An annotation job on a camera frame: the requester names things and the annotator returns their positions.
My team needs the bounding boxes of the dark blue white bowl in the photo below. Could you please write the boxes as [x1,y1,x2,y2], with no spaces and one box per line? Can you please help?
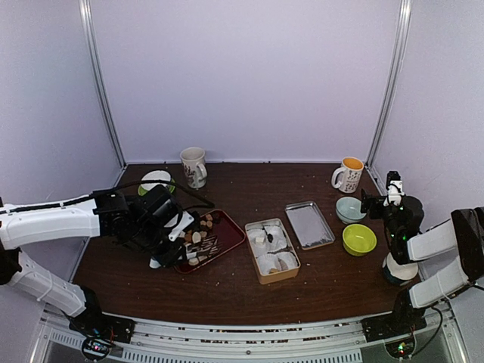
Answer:
[382,253,418,287]

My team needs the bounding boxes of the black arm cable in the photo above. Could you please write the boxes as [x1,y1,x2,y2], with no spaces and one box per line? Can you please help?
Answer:
[0,179,216,213]

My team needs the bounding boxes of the patterned white mug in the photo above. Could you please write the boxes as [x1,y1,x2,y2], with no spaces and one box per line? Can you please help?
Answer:
[180,147,208,189]

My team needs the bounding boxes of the orange inside white mug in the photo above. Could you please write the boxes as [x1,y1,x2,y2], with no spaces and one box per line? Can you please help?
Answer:
[331,157,365,194]

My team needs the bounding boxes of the bear print tin lid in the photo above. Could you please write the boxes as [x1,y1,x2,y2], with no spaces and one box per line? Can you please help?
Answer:
[285,201,335,250]

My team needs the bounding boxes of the white paper cup liner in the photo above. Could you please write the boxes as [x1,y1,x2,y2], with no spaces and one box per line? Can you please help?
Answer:
[275,252,299,271]
[247,228,270,257]
[256,253,281,275]
[263,225,287,252]

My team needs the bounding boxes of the lime green bowl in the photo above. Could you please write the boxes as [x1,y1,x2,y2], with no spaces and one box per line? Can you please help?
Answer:
[342,224,377,256]

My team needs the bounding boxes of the light blue bowl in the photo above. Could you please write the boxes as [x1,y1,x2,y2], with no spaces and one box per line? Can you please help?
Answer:
[336,197,367,225]

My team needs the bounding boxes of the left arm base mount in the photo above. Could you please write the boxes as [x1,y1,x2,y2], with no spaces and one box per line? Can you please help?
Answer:
[67,315,135,361]

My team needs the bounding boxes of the dark red chocolate tray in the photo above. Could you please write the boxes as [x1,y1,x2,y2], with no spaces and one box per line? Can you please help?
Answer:
[174,209,247,274]

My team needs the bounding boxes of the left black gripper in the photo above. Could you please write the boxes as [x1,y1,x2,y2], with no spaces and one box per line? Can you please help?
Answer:
[129,221,187,268]

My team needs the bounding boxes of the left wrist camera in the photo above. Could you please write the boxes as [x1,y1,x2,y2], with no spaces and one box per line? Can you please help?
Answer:
[164,211,194,242]

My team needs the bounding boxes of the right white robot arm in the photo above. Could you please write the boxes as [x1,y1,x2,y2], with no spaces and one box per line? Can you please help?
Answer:
[361,191,483,334]

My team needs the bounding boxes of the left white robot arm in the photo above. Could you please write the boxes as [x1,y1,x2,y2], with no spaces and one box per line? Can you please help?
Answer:
[1,185,194,336]

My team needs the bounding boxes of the left aluminium frame post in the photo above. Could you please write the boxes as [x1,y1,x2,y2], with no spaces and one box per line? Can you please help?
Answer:
[79,0,127,169]

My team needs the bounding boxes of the aluminium frame post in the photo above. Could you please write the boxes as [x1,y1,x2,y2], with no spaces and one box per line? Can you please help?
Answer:
[366,0,412,169]
[79,0,127,169]

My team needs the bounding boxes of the right aluminium frame post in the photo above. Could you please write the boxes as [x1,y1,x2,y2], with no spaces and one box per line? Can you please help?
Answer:
[366,0,412,169]

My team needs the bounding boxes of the beige tin box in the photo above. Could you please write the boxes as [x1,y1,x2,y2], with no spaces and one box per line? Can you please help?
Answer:
[244,218,301,285]

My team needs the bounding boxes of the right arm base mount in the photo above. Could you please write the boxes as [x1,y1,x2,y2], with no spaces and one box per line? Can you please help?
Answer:
[361,314,427,360]

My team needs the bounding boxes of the green saucer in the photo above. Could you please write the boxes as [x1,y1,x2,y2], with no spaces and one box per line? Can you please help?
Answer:
[138,182,175,196]

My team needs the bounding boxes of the white handled metal tongs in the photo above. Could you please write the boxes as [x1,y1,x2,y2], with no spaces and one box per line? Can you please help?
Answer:
[149,236,224,268]

